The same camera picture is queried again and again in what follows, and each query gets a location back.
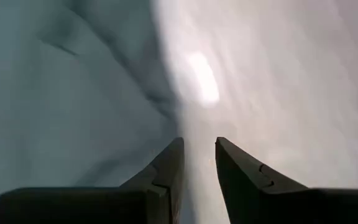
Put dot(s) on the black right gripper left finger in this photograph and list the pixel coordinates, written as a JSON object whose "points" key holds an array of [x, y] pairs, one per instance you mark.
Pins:
{"points": [[89, 205]]}

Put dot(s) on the teal grey garment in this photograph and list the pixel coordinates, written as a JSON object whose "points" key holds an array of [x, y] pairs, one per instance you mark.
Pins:
{"points": [[57, 93]]}

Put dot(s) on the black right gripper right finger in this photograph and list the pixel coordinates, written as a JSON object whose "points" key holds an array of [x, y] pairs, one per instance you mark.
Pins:
{"points": [[291, 207]]}

